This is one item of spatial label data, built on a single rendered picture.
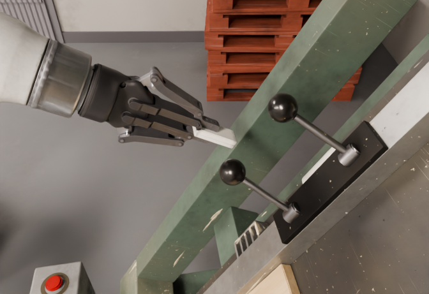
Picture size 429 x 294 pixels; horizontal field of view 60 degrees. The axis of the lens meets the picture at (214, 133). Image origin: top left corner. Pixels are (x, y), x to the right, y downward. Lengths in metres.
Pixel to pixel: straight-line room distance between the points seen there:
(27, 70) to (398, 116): 0.43
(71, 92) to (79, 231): 1.91
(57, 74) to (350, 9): 0.44
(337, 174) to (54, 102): 0.36
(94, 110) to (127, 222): 1.84
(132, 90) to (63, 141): 2.45
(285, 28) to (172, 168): 1.30
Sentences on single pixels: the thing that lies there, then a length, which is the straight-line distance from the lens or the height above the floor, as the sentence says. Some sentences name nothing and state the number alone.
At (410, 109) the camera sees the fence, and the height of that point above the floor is 1.57.
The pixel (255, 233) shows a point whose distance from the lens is 0.66.
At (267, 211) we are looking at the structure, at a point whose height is 1.23.
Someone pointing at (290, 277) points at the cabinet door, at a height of 1.31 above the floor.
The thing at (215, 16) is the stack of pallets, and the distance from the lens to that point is 2.78.
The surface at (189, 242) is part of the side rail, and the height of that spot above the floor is 1.03.
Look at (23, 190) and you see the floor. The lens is 2.70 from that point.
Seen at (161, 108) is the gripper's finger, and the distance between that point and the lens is 0.53.
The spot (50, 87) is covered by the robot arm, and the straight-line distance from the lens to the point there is 0.48.
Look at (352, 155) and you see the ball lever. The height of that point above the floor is 1.51.
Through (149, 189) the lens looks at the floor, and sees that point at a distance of 2.45.
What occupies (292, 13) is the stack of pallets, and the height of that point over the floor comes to 0.75.
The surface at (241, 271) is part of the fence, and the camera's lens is 0.65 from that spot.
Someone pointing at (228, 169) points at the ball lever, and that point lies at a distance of 0.51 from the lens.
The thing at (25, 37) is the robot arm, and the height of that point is 1.63.
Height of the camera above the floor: 1.83
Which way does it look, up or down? 41 degrees down
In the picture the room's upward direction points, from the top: straight up
